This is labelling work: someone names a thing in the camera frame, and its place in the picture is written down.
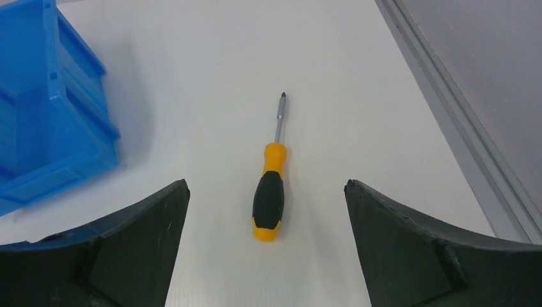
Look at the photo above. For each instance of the blue plastic storage bin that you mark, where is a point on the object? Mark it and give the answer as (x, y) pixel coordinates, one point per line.
(55, 129)

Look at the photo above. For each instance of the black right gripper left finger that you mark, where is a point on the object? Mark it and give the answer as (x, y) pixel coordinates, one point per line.
(122, 259)

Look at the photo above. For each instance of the aluminium frame rail right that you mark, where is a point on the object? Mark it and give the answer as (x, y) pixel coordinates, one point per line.
(480, 67)

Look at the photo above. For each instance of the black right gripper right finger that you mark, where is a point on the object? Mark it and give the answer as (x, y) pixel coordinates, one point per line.
(409, 258)

